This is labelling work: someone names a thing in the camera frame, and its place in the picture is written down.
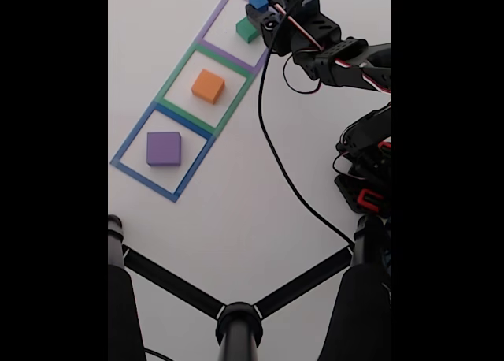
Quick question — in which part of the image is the white red servo wire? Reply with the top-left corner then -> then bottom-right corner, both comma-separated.
273,4 -> 392,95

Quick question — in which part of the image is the black camera tripod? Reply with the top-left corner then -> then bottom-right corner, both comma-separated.
108,214 -> 392,361

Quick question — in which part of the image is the blue square frame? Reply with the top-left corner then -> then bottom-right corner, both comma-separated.
109,100 -> 217,203

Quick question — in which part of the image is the purple block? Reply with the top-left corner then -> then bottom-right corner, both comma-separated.
146,131 -> 183,168

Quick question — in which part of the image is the thin black cable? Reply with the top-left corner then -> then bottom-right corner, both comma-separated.
143,348 -> 174,361

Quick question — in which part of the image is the orange block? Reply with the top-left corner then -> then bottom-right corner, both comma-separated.
191,69 -> 226,106

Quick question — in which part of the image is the thick black camera cable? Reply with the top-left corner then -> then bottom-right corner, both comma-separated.
258,21 -> 355,247

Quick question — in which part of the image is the green cube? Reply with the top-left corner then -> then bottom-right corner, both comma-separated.
235,16 -> 263,45

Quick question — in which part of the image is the red table clamp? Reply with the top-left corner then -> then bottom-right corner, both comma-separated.
357,189 -> 385,212

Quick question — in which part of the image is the purple square frame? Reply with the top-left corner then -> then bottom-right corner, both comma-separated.
195,0 -> 276,73

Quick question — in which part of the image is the green square frame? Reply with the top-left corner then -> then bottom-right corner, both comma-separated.
154,41 -> 254,137

